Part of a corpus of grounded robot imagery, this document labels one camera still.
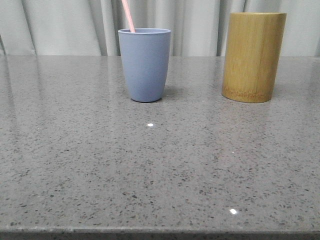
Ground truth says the blue plastic cup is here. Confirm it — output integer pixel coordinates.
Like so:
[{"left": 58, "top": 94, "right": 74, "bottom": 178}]
[{"left": 118, "top": 28, "right": 171, "bottom": 103}]

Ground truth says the bamboo cylinder holder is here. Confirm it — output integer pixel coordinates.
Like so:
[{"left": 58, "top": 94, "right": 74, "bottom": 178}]
[{"left": 222, "top": 12, "right": 287, "bottom": 103}]

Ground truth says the grey white curtain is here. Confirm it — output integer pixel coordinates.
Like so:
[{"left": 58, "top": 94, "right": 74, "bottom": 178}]
[{"left": 0, "top": 0, "right": 320, "bottom": 57}]

